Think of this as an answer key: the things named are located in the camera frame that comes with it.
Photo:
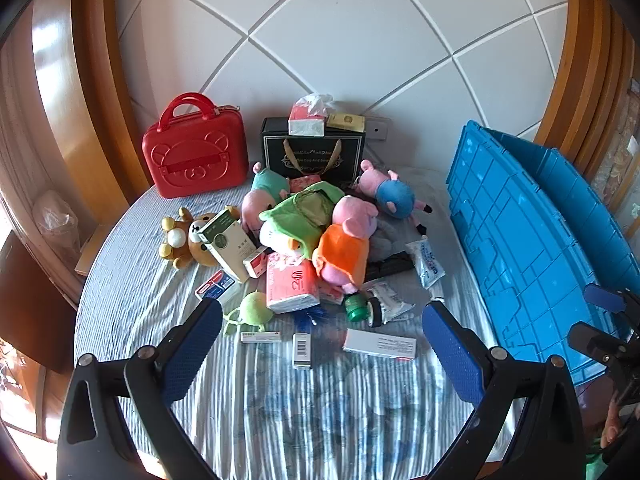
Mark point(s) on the blue plastic crate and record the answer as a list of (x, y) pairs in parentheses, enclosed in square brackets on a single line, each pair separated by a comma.
[(500, 220)]

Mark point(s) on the narrow white carton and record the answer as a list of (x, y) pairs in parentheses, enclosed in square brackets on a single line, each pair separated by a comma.
[(437, 294)]

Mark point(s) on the dark wooden cabinet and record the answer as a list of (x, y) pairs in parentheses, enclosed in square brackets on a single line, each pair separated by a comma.
[(30, 300)]

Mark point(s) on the green and white box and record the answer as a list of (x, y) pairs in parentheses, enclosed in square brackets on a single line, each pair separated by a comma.
[(227, 245)]

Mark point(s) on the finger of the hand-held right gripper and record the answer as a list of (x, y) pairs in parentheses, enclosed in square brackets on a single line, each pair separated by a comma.
[(602, 296), (590, 337)]

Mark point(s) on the grey fur pom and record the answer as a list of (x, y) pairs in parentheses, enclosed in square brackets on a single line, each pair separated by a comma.
[(387, 237)]

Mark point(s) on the red tissue pack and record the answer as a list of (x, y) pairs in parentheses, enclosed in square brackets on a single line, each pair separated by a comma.
[(305, 122)]

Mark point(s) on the grey wall socket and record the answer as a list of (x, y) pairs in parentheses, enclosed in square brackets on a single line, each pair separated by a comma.
[(378, 130)]

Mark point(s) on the pig plush in blue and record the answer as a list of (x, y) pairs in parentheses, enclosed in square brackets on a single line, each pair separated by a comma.
[(395, 197)]

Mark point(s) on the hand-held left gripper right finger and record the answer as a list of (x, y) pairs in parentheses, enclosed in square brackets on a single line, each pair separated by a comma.
[(452, 355)]

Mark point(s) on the small red and white box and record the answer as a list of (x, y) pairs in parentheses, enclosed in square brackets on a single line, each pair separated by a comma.
[(257, 265)]

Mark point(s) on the wood framed padded headboard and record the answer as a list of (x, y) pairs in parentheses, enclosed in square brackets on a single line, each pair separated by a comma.
[(350, 35)]

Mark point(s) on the red bear suitcase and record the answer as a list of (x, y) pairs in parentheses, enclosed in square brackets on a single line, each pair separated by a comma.
[(195, 160)]

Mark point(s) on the black gift bag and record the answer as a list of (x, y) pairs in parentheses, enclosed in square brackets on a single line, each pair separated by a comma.
[(350, 155)]

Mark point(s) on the brown bear plush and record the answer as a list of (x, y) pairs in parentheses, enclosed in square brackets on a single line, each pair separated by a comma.
[(197, 254)]

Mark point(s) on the clear plastic bag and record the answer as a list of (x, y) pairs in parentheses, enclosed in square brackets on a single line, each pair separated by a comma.
[(55, 220)]

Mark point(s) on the green plastic bottle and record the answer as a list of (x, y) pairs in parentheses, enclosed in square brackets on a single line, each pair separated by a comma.
[(356, 306)]

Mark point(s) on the small flat white box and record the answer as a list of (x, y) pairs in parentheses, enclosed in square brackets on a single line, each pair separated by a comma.
[(260, 337)]

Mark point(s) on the round green plush toy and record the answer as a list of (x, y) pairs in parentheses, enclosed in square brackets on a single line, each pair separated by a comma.
[(255, 307)]

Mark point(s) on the small barcode box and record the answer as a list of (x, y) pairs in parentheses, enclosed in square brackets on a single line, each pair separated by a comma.
[(301, 352)]

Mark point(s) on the long white box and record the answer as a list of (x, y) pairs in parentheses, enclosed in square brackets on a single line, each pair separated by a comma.
[(380, 344)]

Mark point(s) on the gold box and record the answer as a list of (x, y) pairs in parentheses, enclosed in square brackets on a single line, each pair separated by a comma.
[(345, 121)]

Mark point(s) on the blue bristle brush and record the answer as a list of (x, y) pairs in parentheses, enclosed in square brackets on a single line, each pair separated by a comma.
[(312, 317)]

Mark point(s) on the pink patterned box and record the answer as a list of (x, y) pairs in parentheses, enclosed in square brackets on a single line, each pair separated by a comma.
[(305, 181)]

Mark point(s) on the pig plush in teal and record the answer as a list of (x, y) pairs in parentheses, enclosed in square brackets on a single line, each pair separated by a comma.
[(267, 185)]

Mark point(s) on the white and blue wipes packet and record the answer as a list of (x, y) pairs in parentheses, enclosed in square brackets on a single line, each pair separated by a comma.
[(425, 262)]

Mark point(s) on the striped bed sheet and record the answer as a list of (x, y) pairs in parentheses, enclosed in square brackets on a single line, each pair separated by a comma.
[(300, 410)]

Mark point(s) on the person's right hand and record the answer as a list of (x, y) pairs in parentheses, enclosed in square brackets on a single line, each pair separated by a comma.
[(611, 427)]

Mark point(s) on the black pouch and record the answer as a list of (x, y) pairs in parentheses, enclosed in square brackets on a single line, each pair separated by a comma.
[(390, 265)]

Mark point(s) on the cardboard box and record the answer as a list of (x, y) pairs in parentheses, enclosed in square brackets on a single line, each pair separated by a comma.
[(92, 257)]

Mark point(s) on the pink pad pack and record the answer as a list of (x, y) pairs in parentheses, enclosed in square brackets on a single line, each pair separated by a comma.
[(290, 285)]

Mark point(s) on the pig plush in orange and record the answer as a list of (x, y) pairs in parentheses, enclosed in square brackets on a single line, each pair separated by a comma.
[(342, 250)]

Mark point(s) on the green plastic item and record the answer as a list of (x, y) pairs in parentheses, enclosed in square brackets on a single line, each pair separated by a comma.
[(595, 461)]

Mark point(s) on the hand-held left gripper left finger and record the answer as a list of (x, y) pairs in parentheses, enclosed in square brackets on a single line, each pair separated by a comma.
[(192, 355)]

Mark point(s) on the clear plastic packets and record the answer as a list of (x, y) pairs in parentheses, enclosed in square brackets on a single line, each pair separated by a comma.
[(395, 302)]

